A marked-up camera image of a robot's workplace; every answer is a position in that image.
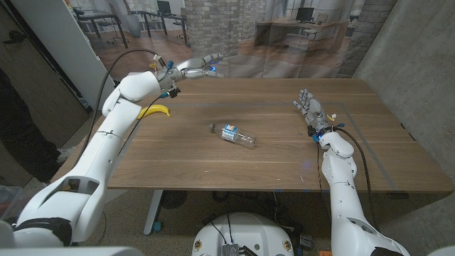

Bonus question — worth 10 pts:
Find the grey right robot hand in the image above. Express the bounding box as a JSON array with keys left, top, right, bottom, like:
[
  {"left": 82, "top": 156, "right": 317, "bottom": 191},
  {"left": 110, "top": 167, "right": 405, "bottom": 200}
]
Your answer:
[{"left": 293, "top": 88, "right": 338, "bottom": 139}]

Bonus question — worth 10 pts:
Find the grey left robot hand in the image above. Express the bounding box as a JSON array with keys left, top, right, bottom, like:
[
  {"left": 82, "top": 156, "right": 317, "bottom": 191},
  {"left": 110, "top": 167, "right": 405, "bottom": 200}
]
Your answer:
[{"left": 164, "top": 53, "right": 225, "bottom": 92}]

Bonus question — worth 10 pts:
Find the clear plastic water bottle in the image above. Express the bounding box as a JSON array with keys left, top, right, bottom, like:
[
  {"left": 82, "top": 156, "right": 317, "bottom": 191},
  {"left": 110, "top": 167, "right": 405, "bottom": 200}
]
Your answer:
[{"left": 208, "top": 123, "right": 257, "bottom": 149}]

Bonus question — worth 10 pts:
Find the yellow toy banana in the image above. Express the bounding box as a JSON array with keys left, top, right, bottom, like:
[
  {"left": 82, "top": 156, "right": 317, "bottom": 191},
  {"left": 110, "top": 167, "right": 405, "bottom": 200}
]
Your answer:
[{"left": 136, "top": 104, "right": 171, "bottom": 120}]

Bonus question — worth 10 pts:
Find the printed office backdrop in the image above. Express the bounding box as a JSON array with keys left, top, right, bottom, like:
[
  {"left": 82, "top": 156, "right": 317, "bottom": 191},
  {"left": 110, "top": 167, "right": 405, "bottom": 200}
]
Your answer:
[{"left": 67, "top": 0, "right": 397, "bottom": 80}]

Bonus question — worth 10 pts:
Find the white panel board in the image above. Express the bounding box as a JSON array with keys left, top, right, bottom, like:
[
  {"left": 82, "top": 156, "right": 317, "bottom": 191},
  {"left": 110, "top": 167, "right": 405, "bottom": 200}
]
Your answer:
[{"left": 10, "top": 0, "right": 119, "bottom": 112}]

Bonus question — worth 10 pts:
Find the black round fan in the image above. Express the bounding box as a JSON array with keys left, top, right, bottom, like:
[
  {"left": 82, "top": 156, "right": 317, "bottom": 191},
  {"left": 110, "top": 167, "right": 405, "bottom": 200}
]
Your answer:
[{"left": 159, "top": 190, "right": 188, "bottom": 210}]

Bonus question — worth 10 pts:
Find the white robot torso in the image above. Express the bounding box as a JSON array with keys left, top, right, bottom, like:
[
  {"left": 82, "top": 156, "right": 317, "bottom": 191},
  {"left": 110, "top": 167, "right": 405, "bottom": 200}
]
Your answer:
[{"left": 191, "top": 212, "right": 295, "bottom": 256}]

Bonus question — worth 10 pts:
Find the white table leg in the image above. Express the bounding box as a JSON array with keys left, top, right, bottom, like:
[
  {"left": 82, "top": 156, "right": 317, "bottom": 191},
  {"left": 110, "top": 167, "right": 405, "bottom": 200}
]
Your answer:
[{"left": 143, "top": 189, "right": 164, "bottom": 236}]

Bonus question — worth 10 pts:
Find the white shoe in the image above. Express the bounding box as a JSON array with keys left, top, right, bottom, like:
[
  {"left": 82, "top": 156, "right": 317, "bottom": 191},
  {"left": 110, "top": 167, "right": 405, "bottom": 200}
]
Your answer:
[{"left": 55, "top": 146, "right": 77, "bottom": 164}]

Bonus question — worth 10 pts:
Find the person in dark trousers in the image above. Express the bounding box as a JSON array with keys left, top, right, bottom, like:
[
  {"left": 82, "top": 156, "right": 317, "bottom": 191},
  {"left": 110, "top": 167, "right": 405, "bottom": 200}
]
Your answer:
[{"left": 0, "top": 69, "right": 63, "bottom": 184}]

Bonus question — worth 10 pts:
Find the clear plastic bin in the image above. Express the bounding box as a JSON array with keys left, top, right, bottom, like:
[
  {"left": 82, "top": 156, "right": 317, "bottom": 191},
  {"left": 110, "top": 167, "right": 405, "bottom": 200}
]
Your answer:
[{"left": 0, "top": 184, "right": 26, "bottom": 220}]

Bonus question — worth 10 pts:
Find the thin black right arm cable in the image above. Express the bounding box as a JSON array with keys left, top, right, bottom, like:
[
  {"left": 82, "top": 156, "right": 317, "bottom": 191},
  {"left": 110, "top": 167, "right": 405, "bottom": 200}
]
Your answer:
[{"left": 315, "top": 142, "right": 333, "bottom": 221}]

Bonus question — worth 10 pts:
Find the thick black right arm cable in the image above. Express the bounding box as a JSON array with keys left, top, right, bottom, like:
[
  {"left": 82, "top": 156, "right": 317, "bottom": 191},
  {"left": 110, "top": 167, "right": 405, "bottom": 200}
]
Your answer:
[{"left": 333, "top": 127, "right": 380, "bottom": 230}]

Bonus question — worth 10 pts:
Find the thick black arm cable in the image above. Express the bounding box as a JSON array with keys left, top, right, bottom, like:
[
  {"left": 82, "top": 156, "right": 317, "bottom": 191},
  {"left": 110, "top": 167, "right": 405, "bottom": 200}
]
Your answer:
[
  {"left": 73, "top": 48, "right": 166, "bottom": 168},
  {"left": 333, "top": 127, "right": 380, "bottom": 230}
]

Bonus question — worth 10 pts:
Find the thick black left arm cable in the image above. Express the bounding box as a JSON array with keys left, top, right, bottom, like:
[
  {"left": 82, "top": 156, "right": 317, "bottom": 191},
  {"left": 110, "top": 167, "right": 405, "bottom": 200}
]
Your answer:
[{"left": 73, "top": 48, "right": 166, "bottom": 168}]

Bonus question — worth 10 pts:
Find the black door handle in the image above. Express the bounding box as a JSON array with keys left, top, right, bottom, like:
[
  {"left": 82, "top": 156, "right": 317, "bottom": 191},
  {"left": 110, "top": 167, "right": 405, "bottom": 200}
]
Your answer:
[{"left": 2, "top": 30, "right": 26, "bottom": 46}]

